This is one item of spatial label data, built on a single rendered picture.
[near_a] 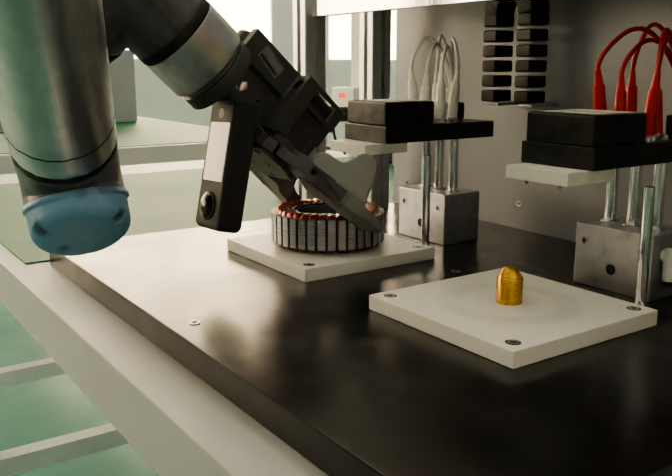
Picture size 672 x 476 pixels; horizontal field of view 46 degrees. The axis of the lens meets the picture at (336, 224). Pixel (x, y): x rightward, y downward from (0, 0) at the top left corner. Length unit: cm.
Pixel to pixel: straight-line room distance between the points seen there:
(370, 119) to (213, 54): 20
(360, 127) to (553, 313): 31
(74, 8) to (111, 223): 19
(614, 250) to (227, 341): 33
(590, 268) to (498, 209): 27
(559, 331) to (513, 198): 40
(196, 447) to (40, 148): 22
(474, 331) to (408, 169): 56
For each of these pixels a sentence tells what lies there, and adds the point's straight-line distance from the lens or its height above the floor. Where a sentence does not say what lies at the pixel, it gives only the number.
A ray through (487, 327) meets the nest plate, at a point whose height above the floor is 78.
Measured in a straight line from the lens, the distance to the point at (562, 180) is 58.
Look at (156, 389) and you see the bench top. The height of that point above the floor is 75.
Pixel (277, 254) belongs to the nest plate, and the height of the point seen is 78.
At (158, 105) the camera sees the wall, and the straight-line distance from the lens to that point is 552.
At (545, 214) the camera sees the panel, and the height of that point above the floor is 79.
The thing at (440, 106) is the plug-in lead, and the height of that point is 91.
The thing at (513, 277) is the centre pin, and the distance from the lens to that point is 59.
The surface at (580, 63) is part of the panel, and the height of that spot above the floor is 96.
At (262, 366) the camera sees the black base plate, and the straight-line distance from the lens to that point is 50.
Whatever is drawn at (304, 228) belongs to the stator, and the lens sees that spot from 73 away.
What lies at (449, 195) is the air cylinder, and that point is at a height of 82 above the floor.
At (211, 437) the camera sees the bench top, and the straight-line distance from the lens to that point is 47.
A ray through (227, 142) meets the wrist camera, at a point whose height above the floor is 89.
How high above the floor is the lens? 96
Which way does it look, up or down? 11 degrees down
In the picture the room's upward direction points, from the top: straight up
